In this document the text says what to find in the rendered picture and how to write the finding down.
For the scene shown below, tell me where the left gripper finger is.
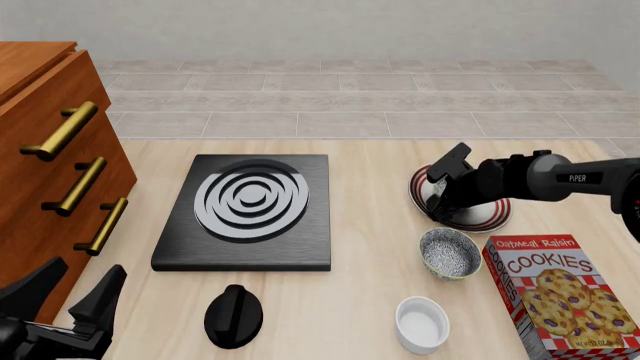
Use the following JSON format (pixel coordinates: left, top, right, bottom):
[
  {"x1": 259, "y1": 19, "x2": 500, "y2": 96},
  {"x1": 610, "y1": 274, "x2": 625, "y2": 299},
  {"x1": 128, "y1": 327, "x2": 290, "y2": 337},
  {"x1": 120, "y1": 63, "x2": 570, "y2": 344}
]
[
  {"x1": 0, "y1": 255, "x2": 70, "y2": 322},
  {"x1": 67, "y1": 263, "x2": 128, "y2": 339}
]

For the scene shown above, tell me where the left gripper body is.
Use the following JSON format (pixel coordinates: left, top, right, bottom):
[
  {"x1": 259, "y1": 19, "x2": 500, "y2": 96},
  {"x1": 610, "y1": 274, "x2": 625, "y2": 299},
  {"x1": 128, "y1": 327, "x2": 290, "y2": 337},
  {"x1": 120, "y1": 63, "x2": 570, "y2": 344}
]
[{"x1": 0, "y1": 313, "x2": 114, "y2": 360}]

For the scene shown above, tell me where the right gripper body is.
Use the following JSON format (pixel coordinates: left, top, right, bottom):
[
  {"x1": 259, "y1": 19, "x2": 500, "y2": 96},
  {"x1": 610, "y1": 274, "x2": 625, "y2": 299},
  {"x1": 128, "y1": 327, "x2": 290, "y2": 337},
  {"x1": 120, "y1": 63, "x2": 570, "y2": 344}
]
[{"x1": 434, "y1": 168, "x2": 484, "y2": 216}]

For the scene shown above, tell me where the white plate with red rings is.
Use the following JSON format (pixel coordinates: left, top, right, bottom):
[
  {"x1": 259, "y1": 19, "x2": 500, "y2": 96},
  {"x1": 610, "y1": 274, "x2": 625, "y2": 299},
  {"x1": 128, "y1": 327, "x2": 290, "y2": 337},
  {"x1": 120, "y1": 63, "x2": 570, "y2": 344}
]
[{"x1": 409, "y1": 164, "x2": 514, "y2": 234}]

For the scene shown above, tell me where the patterned black bowl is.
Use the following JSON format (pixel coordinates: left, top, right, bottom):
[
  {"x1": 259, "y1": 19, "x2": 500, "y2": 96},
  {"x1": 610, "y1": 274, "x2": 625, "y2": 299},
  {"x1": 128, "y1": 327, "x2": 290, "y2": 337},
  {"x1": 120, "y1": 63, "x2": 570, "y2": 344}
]
[{"x1": 418, "y1": 226, "x2": 483, "y2": 284}]

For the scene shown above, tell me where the flat black stove plate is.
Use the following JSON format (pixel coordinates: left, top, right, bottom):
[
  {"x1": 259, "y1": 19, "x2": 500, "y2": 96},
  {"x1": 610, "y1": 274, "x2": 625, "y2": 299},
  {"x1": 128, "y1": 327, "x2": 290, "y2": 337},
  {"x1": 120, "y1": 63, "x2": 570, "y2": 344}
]
[{"x1": 150, "y1": 153, "x2": 334, "y2": 273}]

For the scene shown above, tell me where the small white ramekin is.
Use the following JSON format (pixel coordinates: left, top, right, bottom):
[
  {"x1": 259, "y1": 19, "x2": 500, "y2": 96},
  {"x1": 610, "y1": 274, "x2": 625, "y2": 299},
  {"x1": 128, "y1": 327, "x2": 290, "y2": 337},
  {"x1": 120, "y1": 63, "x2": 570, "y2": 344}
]
[{"x1": 394, "y1": 295, "x2": 452, "y2": 356}]

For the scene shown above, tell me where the wooden cabinet drawer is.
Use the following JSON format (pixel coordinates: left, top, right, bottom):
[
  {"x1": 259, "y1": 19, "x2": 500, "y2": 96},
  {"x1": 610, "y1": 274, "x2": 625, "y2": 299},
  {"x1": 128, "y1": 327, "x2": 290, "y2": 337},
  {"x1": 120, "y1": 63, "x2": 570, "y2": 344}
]
[
  {"x1": 19, "y1": 147, "x2": 139, "y2": 327},
  {"x1": 0, "y1": 107, "x2": 128, "y2": 290},
  {"x1": 0, "y1": 50, "x2": 113, "y2": 211}
]

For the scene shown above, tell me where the oatmeal raisin cookies box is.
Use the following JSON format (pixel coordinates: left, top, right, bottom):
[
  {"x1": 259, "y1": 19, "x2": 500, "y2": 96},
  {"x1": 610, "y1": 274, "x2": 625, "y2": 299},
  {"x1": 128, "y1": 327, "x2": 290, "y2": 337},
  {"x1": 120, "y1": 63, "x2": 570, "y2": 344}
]
[{"x1": 481, "y1": 234, "x2": 640, "y2": 360}]

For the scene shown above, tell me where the round black stove knob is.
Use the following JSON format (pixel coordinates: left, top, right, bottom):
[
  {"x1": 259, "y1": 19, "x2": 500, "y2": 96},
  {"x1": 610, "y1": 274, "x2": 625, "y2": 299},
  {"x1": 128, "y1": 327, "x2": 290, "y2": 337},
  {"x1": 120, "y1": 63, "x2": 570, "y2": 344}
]
[{"x1": 203, "y1": 283, "x2": 265, "y2": 351}]

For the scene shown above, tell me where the wooden cabinet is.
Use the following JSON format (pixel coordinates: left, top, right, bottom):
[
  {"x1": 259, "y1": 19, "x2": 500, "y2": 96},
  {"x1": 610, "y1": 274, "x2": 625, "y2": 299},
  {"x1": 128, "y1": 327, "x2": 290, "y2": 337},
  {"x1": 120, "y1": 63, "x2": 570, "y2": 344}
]
[{"x1": 0, "y1": 40, "x2": 139, "y2": 327}]

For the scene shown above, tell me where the brass drawer handle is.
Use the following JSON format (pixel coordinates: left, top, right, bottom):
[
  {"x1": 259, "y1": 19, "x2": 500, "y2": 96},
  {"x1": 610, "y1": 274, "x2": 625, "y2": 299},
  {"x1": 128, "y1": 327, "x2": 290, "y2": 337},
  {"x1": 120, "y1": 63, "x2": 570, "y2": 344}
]
[
  {"x1": 19, "y1": 100, "x2": 99, "y2": 163},
  {"x1": 41, "y1": 156, "x2": 108, "y2": 218},
  {"x1": 73, "y1": 196, "x2": 130, "y2": 258}
]

